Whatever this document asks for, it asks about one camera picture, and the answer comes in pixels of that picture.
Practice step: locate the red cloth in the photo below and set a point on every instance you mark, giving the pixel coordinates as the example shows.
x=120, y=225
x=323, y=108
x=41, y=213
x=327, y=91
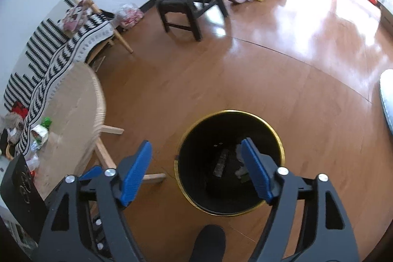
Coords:
x=20, y=110

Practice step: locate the round wooden table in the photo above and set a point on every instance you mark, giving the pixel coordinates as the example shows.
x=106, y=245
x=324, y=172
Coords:
x=73, y=102

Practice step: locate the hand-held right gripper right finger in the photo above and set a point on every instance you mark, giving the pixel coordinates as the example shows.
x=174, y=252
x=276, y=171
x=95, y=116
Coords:
x=256, y=170

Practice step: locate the person's black shoe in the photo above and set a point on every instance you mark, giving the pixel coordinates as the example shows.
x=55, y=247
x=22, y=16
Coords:
x=208, y=245

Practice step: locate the white round cushion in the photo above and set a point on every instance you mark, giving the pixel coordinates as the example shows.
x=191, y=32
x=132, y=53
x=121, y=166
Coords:
x=387, y=102

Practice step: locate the black bin with gold rim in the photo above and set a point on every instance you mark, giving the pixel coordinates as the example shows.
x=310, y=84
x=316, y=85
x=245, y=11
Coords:
x=196, y=176

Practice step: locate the pink printed pillow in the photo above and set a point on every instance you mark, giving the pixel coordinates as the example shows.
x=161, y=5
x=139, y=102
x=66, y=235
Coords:
x=75, y=18

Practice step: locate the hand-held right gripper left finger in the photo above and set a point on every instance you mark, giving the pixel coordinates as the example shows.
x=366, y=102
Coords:
x=135, y=173

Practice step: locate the brown plush toy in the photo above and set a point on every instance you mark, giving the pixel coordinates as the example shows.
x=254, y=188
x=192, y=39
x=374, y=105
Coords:
x=12, y=124

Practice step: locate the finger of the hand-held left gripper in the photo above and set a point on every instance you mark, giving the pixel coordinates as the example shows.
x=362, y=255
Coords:
x=90, y=173

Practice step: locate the black and white striped sofa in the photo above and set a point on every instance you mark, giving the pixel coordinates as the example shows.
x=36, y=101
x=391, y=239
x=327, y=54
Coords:
x=61, y=47

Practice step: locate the grey wrapper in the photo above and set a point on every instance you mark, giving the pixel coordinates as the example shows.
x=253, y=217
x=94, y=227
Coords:
x=221, y=164

